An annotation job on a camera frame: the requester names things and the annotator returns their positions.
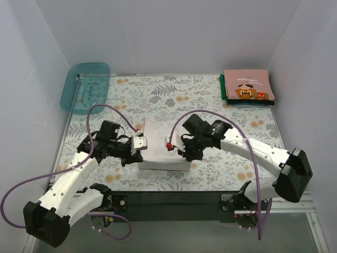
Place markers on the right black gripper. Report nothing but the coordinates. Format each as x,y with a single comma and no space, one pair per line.
188,149

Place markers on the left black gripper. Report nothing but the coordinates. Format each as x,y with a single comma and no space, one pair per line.
131,157

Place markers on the white t shirt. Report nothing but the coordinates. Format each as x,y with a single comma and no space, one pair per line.
156,156

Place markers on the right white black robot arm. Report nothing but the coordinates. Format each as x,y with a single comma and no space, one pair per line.
290,170

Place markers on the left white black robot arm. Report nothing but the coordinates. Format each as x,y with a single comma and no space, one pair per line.
50,218

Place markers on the green folded t shirt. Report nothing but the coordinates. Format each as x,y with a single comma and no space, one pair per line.
223,89

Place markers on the black folded t shirt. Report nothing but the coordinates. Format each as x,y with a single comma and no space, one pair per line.
250,102

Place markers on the pink folded printed t shirt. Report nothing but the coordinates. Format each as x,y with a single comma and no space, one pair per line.
248,85

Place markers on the teal plastic basket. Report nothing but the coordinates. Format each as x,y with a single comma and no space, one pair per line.
86,85

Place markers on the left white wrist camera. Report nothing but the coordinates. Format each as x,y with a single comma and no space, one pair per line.
138,143

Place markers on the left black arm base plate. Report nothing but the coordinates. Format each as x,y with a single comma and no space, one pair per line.
117,202

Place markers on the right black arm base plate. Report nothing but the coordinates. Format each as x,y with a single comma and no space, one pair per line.
237,202

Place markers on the aluminium frame rail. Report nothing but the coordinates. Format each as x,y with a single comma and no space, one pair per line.
195,222

